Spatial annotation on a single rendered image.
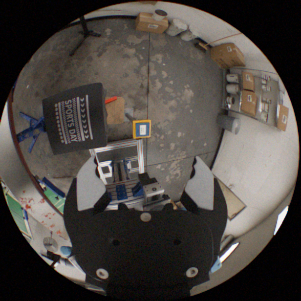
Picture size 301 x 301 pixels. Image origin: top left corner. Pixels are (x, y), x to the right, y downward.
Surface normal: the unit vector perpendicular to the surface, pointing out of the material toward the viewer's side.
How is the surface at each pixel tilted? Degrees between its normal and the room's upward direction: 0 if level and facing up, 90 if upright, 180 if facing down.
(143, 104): 0
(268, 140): 90
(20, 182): 58
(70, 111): 0
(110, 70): 0
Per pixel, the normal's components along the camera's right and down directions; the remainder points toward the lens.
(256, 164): -0.95, 0.13
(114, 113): 0.33, 0.46
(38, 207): 0.97, 0.13
